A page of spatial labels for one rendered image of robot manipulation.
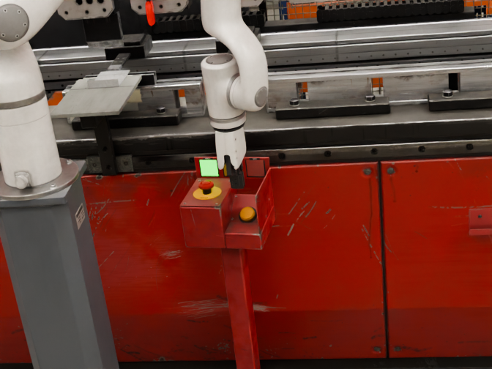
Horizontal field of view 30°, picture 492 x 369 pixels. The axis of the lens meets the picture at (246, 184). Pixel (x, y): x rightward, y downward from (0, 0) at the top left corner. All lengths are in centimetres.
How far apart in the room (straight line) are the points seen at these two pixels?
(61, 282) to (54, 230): 13
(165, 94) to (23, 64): 72
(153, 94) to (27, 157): 71
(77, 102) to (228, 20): 56
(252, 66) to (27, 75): 48
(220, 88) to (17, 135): 46
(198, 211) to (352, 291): 58
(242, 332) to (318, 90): 68
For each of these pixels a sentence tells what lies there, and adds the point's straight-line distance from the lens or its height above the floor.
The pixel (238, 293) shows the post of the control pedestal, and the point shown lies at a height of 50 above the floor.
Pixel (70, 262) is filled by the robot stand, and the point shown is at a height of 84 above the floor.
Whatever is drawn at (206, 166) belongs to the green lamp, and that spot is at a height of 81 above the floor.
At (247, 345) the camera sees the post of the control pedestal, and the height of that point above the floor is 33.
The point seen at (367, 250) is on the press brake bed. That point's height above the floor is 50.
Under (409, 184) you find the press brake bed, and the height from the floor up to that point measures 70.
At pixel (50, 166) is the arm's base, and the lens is 194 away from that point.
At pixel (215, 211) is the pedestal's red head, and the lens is 225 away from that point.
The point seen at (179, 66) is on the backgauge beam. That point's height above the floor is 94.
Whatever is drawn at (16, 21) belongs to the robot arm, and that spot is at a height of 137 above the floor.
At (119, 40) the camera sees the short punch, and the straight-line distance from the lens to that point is 254.
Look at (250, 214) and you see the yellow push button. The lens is 230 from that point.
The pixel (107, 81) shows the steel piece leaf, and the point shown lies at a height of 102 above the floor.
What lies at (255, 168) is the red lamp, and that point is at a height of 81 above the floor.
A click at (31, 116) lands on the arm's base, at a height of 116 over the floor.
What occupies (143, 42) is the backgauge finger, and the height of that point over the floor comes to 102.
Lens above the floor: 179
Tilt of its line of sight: 26 degrees down
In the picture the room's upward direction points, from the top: 7 degrees counter-clockwise
